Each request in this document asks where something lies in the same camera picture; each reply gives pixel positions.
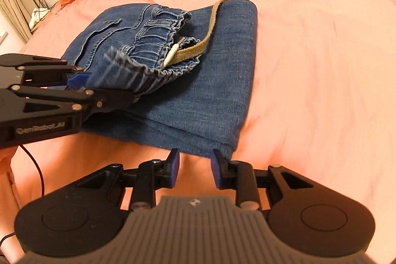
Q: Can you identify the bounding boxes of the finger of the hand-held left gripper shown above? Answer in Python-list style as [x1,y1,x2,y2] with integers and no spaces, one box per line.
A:
[10,84,140,114]
[0,53,91,89]

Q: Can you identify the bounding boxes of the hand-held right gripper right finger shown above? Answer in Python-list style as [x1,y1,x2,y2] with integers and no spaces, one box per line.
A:
[211,148,316,210]

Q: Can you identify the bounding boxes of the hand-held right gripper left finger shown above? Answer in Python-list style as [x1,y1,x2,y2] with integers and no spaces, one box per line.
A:
[74,148,180,212]

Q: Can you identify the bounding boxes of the blue denim pants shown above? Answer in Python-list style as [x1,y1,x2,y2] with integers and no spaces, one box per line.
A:
[61,0,259,160]

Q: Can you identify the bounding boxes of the white device on nightstand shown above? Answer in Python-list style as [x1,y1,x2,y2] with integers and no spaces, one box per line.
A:
[29,7,52,30]

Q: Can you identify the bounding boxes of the khaki fabric belt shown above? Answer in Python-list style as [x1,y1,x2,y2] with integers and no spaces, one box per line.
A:
[162,0,234,67]

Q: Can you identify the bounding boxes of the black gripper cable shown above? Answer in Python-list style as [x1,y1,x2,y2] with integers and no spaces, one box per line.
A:
[0,143,47,250]

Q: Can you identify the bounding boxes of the white drawstring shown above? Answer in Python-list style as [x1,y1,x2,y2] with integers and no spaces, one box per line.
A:
[163,44,179,68]

